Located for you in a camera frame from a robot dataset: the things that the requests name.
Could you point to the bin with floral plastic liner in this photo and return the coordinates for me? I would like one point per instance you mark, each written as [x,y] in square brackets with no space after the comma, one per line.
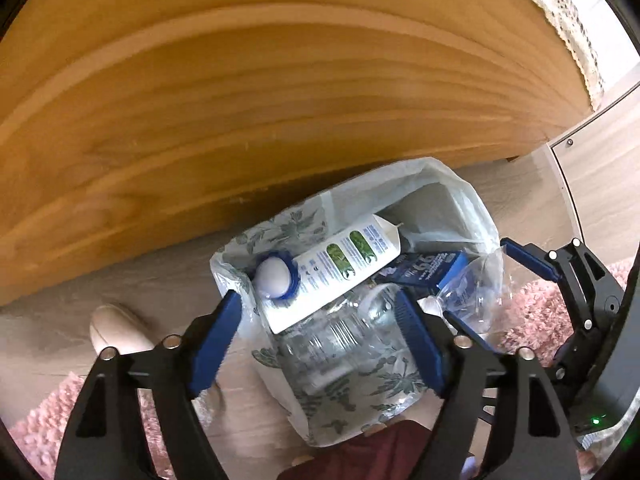
[350,400]

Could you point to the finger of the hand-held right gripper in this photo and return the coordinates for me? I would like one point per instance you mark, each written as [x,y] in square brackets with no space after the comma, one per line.
[530,257]
[467,327]

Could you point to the blue and white round toy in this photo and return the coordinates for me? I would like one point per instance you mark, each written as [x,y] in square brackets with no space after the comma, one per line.
[272,275]

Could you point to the wooden bed frame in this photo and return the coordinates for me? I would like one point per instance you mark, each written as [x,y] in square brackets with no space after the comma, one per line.
[250,110]

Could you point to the clear plastic packaging with label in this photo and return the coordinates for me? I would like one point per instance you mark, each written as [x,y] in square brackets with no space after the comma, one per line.
[470,290]

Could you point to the pink shaggy rug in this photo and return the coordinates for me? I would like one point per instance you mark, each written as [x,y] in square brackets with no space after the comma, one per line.
[40,425]
[530,320]

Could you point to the white green milk carton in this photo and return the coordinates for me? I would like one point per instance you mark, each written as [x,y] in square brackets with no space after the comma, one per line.
[340,265]

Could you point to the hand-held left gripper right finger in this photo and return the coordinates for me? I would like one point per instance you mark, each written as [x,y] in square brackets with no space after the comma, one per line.
[417,345]

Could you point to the blue cardboard box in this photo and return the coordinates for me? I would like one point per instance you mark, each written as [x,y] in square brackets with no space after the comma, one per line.
[430,267]

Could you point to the person's maroon trousers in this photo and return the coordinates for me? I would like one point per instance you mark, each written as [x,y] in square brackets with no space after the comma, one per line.
[360,455]

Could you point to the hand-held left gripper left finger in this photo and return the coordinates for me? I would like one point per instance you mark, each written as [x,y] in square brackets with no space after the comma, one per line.
[215,345]

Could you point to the clear plastic bottle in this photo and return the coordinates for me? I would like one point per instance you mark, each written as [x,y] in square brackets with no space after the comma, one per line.
[330,340]

